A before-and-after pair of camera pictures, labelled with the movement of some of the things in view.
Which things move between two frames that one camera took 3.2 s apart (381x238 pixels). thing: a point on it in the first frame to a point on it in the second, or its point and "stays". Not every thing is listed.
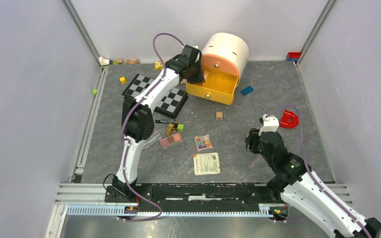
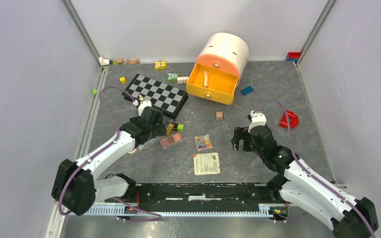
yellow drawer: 218,86 stays
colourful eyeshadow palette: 203,142 stays
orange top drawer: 212,61 stays
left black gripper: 200,78 to 159,129
